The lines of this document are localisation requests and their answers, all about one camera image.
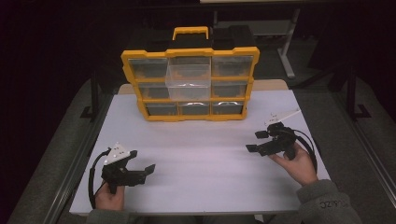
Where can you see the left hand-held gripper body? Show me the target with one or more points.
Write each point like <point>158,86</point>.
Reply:
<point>116,174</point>

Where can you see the black metal stand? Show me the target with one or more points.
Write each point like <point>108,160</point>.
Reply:
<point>95,93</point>
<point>351,93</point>

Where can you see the wooden board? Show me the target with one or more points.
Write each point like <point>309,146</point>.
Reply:
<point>271,84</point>

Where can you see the set of clear organizer drawers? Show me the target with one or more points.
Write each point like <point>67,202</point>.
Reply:
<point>232,67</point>

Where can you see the clear plastic drawer bin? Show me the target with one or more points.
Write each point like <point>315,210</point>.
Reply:
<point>188,90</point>

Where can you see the person's left hand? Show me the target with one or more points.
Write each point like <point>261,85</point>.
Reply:
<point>109,200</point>

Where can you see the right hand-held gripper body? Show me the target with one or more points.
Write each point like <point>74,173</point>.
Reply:
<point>281,140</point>

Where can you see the person's right hand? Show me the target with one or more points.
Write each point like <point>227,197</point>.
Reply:
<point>299,168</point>

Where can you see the yellow drawer organizer case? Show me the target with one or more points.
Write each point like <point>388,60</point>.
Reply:
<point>190,52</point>

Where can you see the white metal table frame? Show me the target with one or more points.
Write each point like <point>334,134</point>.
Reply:
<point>291,46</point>

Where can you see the aluminium rail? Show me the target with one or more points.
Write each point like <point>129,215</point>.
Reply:
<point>73,174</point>
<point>370,155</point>

